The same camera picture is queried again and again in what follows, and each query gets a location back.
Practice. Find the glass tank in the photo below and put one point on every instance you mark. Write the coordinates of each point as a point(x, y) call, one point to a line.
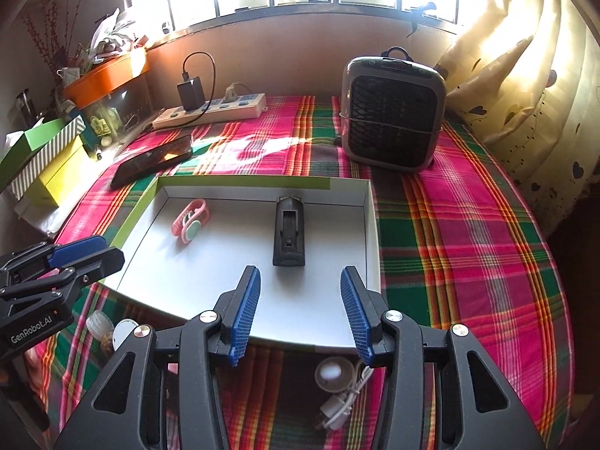
point(126, 98)

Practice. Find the grey portable heater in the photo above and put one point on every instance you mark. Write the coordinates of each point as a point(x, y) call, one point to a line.
point(391, 117)

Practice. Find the small green ornament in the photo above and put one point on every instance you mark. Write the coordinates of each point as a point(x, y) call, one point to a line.
point(99, 126)

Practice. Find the striped box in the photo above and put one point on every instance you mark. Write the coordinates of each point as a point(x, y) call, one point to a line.
point(51, 157)

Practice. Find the white paper sheet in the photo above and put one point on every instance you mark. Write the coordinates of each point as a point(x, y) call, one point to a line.
point(33, 218)

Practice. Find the small white cylindrical cap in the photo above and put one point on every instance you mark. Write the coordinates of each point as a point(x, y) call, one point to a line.
point(100, 324)

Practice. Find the pile of white bags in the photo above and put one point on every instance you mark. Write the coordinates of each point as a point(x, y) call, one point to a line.
point(112, 28)

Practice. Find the white mug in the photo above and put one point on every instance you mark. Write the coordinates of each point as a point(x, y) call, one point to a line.
point(68, 76)

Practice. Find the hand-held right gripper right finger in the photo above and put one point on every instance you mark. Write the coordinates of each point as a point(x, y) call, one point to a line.
point(356, 318)

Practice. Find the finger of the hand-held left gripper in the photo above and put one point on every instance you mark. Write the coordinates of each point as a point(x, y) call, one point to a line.
point(77, 249)
point(105, 262)

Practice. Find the pink wristband with green disc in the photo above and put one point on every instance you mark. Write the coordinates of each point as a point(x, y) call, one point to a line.
point(190, 220)

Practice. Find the green and white cardboard box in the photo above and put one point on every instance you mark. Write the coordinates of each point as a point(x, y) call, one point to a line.
point(211, 262)

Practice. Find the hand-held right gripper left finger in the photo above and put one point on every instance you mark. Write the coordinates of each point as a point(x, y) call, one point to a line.
point(246, 309)

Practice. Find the white power strip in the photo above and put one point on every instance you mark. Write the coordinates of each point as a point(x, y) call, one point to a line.
point(220, 108)

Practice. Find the yellow box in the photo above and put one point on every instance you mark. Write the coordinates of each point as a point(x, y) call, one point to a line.
point(65, 180)

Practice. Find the black smartphone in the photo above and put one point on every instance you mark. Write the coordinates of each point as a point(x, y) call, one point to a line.
point(154, 159)

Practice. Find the orange tray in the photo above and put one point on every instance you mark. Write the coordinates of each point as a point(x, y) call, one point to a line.
point(108, 75)

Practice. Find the black window latch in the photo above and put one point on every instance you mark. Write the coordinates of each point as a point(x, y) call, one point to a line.
point(424, 9)

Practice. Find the glass jar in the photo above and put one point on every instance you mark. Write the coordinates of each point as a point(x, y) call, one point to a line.
point(26, 103)

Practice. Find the red berry branches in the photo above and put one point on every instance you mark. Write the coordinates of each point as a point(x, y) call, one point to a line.
point(47, 33)

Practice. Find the cream heart print curtain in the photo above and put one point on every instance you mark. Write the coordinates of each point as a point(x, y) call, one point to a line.
point(539, 79)

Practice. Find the black battery charger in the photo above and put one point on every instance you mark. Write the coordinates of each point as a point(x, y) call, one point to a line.
point(289, 232)

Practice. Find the white and green round disc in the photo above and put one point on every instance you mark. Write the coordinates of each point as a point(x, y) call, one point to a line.
point(123, 333)

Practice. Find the black power adapter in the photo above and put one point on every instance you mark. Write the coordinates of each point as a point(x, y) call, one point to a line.
point(191, 91)

